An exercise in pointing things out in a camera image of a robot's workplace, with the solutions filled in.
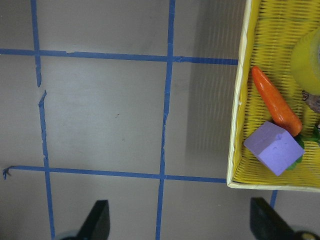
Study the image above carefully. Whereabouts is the orange toy carrot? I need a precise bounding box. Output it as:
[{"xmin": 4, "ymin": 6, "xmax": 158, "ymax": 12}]
[{"xmin": 251, "ymin": 66, "xmax": 303, "ymax": 137}]

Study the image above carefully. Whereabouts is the green toy leaf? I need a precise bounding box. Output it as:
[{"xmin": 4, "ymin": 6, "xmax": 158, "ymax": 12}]
[{"xmin": 284, "ymin": 123, "xmax": 320, "ymax": 172}]

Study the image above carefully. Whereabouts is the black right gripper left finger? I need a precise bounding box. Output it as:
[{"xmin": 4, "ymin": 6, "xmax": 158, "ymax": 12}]
[{"xmin": 76, "ymin": 200, "xmax": 111, "ymax": 240}]

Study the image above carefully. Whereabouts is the purple foam block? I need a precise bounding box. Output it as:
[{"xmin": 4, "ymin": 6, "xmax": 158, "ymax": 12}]
[{"xmin": 243, "ymin": 121, "xmax": 305, "ymax": 176}]

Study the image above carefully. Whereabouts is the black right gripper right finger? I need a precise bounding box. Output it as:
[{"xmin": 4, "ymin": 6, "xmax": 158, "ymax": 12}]
[{"xmin": 250, "ymin": 197, "xmax": 294, "ymax": 240}]

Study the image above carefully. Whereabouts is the yellow tape roll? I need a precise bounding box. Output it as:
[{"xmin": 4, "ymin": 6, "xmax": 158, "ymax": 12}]
[{"xmin": 290, "ymin": 28, "xmax": 320, "ymax": 96}]

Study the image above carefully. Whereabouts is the brown toy animal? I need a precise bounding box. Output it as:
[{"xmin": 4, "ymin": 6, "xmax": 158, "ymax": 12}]
[{"xmin": 301, "ymin": 90, "xmax": 320, "ymax": 113}]

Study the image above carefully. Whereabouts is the yellow woven basket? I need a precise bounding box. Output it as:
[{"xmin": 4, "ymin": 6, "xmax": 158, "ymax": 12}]
[{"xmin": 226, "ymin": 0, "xmax": 320, "ymax": 192}]

